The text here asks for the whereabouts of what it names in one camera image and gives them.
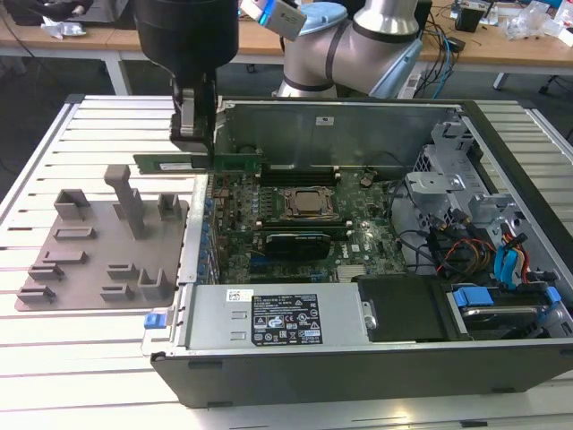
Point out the wooden desk white legs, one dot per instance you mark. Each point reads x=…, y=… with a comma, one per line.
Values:
x=89, y=42

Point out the green motherboard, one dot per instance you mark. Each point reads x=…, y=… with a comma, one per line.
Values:
x=371, y=233

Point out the white power strip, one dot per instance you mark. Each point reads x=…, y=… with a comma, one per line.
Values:
x=409, y=86

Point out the black graphics card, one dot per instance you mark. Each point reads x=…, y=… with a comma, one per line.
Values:
x=297, y=245

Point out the grey power supply unit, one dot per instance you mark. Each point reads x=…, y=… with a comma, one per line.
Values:
x=215, y=322

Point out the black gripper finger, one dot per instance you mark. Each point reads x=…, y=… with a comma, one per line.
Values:
x=206, y=116

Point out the clear plastic bags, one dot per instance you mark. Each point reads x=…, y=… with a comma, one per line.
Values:
x=532, y=20

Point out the silver CPU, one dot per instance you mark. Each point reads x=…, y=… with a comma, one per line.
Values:
x=311, y=201

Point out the silver drive cage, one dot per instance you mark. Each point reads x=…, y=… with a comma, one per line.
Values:
x=430, y=183

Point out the round coin battery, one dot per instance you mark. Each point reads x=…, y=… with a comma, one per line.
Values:
x=367, y=179

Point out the grey parts rack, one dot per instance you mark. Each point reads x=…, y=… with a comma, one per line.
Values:
x=112, y=251

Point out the small silver heatsink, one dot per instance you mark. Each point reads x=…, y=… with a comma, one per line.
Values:
x=350, y=272

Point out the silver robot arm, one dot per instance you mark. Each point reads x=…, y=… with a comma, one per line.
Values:
x=313, y=58

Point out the installed RAM stick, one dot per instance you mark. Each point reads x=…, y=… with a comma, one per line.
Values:
x=300, y=171

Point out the black open PC case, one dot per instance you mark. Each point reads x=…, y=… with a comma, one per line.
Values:
x=358, y=376

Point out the large black box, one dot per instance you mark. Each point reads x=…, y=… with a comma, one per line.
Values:
x=103, y=11

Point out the crumpled silver foil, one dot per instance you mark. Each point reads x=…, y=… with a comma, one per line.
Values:
x=62, y=27

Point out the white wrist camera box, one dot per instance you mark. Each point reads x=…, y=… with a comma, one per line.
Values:
x=282, y=18

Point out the blue case latch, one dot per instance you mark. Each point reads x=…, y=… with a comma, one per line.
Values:
x=153, y=321

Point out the black plastic air shroud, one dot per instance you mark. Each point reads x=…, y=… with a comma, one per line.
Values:
x=403, y=309

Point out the green RAM stick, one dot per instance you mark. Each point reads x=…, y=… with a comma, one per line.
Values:
x=237, y=162

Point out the hard disk in blue carrier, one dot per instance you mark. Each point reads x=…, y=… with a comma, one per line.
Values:
x=474, y=298

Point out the small black box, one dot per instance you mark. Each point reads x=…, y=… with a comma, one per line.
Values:
x=467, y=19

